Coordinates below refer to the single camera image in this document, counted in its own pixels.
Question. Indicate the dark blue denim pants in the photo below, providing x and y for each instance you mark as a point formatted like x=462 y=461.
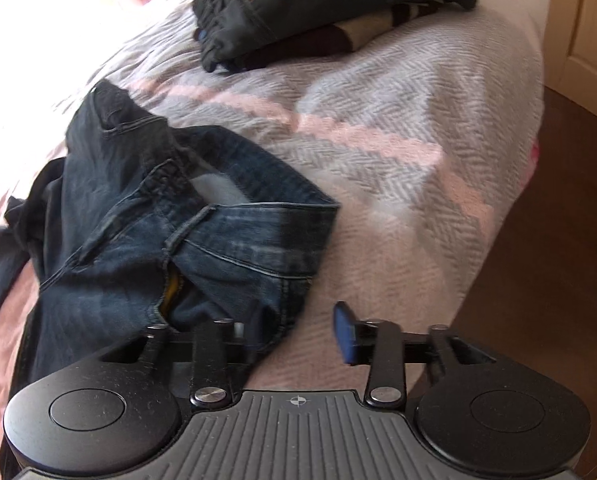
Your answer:
x=128 y=260

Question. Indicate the grey pink herringbone blanket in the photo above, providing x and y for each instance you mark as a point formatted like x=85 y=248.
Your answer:
x=403 y=110

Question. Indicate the cream wardrobe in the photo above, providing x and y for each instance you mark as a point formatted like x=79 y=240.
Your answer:
x=588 y=20

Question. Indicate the pink bedspread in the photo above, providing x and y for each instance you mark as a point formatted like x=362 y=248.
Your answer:
x=3 y=370

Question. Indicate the maroon cream striped cloth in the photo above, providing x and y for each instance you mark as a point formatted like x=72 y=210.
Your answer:
x=323 y=35

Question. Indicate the dark grey folded pants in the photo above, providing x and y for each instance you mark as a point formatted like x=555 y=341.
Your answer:
x=258 y=5

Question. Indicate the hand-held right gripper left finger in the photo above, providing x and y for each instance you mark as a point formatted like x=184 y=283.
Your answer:
x=213 y=355

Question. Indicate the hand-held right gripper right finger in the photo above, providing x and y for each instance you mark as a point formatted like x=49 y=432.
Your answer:
x=346 y=332

